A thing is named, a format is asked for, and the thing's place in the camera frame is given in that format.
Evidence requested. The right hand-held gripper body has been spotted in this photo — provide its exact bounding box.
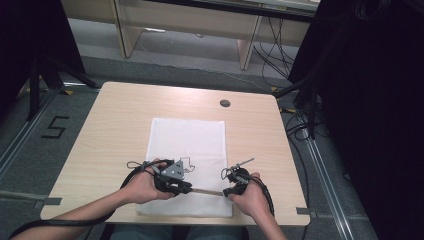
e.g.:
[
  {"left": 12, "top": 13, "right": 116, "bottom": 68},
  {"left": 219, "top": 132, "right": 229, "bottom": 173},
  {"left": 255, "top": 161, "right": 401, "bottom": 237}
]
[{"left": 228, "top": 157, "right": 256, "bottom": 196}]

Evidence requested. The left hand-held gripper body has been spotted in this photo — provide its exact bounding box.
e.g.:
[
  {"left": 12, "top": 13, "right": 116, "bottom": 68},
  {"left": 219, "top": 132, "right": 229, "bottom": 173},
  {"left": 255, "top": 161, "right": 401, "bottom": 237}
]
[{"left": 153, "top": 159, "right": 192, "bottom": 196}]

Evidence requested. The thin tan stick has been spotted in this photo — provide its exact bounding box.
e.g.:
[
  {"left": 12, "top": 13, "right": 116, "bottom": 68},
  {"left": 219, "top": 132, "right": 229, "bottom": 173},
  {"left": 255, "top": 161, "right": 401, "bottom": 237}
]
[{"left": 191, "top": 188, "right": 224, "bottom": 197}]

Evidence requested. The white cloth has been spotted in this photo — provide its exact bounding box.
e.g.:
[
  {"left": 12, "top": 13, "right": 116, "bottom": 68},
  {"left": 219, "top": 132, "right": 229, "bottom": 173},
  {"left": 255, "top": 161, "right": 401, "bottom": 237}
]
[{"left": 135, "top": 117, "right": 234, "bottom": 219}]

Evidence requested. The person's right hand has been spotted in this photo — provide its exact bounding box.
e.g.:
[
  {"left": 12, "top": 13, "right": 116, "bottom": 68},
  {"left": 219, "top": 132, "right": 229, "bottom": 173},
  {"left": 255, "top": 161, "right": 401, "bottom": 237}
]
[{"left": 228, "top": 172, "right": 273, "bottom": 218}]

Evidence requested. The person's left hand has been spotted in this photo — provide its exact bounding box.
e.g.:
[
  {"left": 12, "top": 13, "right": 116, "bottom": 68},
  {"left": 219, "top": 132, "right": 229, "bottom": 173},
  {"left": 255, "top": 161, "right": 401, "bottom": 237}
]
[{"left": 121, "top": 159, "right": 176, "bottom": 205}]

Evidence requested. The grey tape strip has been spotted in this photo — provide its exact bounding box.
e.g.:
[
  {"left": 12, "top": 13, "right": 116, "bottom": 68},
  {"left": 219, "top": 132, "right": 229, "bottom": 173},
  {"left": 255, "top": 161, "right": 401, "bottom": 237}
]
[
  {"left": 32, "top": 196, "right": 63, "bottom": 210},
  {"left": 295, "top": 206, "right": 318, "bottom": 216}
]

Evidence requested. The black metal stand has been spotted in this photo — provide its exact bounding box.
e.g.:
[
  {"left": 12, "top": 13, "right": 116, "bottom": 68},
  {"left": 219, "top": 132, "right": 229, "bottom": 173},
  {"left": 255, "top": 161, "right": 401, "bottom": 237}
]
[
  {"left": 25, "top": 54, "right": 101, "bottom": 122},
  {"left": 273, "top": 78, "right": 319, "bottom": 140}
]

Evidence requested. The black tape floor mark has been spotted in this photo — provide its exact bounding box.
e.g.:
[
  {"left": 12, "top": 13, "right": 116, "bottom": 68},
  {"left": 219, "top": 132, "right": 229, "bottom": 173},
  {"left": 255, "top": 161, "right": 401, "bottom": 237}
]
[{"left": 40, "top": 115, "right": 70, "bottom": 140}]

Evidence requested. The black curtain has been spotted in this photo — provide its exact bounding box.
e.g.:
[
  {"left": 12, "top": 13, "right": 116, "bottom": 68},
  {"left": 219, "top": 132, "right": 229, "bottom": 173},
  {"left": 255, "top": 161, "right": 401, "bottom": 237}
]
[
  {"left": 0, "top": 0, "right": 86, "bottom": 116},
  {"left": 287, "top": 0, "right": 424, "bottom": 240}
]

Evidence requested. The light wooden desk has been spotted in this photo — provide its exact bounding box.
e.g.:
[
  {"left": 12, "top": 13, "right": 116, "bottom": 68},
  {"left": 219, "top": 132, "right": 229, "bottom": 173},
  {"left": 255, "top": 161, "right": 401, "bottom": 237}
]
[{"left": 60, "top": 0, "right": 322, "bottom": 71}]

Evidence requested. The thin black wire loop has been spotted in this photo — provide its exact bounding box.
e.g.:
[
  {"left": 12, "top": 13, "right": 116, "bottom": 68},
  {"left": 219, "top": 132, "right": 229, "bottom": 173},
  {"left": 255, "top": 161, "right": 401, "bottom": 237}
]
[
  {"left": 220, "top": 167, "right": 235, "bottom": 181},
  {"left": 126, "top": 160, "right": 148, "bottom": 171}
]

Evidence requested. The thin black bag cord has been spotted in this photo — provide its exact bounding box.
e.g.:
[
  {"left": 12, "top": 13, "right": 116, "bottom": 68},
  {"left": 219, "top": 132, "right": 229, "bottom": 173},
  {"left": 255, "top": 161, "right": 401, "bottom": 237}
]
[{"left": 179, "top": 156, "right": 197, "bottom": 174}]

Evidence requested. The black floor cable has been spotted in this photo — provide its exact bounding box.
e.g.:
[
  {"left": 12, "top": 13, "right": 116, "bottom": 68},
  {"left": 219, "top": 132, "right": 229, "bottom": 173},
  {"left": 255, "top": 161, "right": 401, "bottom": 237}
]
[{"left": 282, "top": 108, "right": 314, "bottom": 240}]

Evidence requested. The aluminium floor rail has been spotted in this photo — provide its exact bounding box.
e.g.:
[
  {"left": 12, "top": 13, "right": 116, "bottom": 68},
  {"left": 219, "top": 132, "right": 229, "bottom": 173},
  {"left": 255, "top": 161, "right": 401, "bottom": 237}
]
[
  {"left": 0, "top": 89, "right": 58, "bottom": 179},
  {"left": 303, "top": 137, "right": 356, "bottom": 240}
]

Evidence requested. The bundle of black floor cables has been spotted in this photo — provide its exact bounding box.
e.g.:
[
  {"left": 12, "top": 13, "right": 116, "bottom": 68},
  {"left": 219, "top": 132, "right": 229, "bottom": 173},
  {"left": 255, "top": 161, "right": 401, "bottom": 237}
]
[{"left": 252, "top": 16, "right": 296, "bottom": 80}]

